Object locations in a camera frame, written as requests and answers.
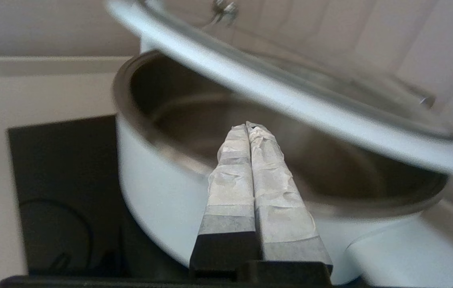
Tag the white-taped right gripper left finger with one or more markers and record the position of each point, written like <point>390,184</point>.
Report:
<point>230,192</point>

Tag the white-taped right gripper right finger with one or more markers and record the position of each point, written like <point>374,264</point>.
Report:
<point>278,208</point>

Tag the glass lid with white rim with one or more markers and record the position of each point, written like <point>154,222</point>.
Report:
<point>290,96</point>

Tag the wide black glass cooktop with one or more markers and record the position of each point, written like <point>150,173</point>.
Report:
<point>66,180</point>

